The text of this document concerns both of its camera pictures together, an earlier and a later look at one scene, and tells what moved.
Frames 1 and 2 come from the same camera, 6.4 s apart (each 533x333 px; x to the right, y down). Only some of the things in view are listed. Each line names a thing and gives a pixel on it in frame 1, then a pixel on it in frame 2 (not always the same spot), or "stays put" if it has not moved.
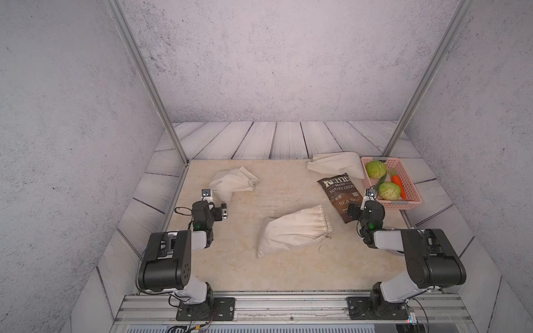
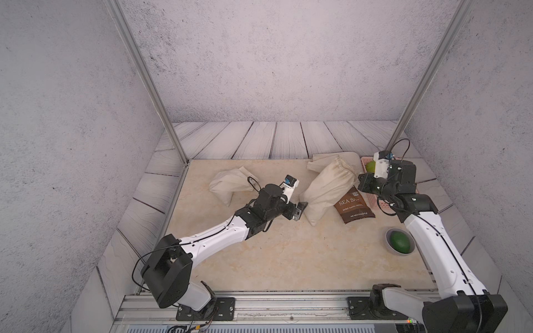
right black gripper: [355, 214] → [364, 184]
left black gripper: [223, 211] → [299, 209]
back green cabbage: [375, 169] stays put
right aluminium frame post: [430, 76] stays put
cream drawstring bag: [224, 184] stays put
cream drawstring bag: [289, 229] → [325, 188]
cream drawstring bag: [345, 162] stays put
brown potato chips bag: [342, 193] stays put
